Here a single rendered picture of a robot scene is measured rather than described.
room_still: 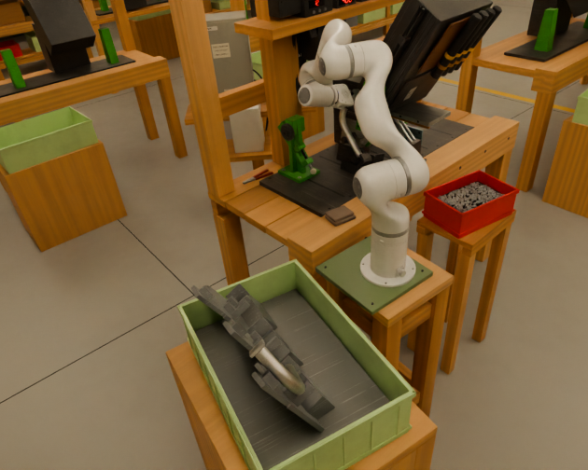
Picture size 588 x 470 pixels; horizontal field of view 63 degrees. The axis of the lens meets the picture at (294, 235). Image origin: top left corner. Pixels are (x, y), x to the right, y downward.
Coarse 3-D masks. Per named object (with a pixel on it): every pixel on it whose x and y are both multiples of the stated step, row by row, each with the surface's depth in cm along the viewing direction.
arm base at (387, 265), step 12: (372, 240) 157; (384, 240) 152; (396, 240) 151; (372, 252) 159; (384, 252) 155; (396, 252) 154; (360, 264) 168; (372, 264) 162; (384, 264) 158; (396, 264) 158; (408, 264) 166; (372, 276) 162; (384, 276) 161; (396, 276) 161; (408, 276) 161
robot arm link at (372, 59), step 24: (360, 48) 143; (384, 48) 144; (360, 72) 146; (384, 72) 143; (360, 96) 143; (384, 96) 143; (360, 120) 144; (384, 120) 141; (384, 144) 143; (408, 144) 141; (408, 168) 139; (408, 192) 142
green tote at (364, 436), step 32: (224, 288) 151; (256, 288) 157; (288, 288) 164; (320, 288) 148; (192, 320) 151; (352, 352) 141; (384, 384) 128; (224, 416) 130; (384, 416) 114; (320, 448) 106; (352, 448) 115
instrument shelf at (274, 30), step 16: (368, 0) 212; (384, 0) 214; (400, 0) 222; (320, 16) 194; (336, 16) 199; (352, 16) 205; (240, 32) 196; (256, 32) 188; (272, 32) 181; (288, 32) 186
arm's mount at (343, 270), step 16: (368, 240) 180; (336, 256) 173; (352, 256) 173; (320, 272) 168; (336, 272) 167; (352, 272) 166; (416, 272) 164; (432, 272) 164; (352, 288) 160; (368, 288) 159; (384, 288) 159; (400, 288) 158; (368, 304) 154; (384, 304) 153
